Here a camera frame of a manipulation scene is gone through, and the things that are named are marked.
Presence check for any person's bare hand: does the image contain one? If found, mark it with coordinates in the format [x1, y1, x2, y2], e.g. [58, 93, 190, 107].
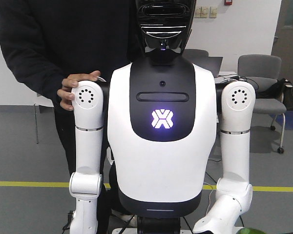
[57, 70, 101, 111]

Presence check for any green avocado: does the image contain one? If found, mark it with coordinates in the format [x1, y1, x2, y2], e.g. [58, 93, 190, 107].
[236, 227, 266, 234]

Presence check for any white robot arm image left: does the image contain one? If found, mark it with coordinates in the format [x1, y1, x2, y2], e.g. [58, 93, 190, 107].
[69, 80, 104, 234]

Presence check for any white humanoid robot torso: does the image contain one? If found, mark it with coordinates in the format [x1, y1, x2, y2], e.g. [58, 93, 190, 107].
[107, 58, 216, 218]

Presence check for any person in dark clothes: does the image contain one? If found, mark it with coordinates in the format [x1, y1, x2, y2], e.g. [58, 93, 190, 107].
[0, 0, 147, 234]

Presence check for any grey laptop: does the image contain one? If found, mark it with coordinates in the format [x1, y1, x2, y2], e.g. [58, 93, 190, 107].
[207, 57, 223, 78]

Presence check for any white robot arm image right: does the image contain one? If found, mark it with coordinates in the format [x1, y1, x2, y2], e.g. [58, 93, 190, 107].
[192, 81, 256, 234]

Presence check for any grey office chair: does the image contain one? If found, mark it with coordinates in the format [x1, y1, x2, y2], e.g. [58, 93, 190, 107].
[237, 54, 287, 154]

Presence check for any black robot head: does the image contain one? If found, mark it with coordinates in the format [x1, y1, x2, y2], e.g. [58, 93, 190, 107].
[133, 0, 196, 65]

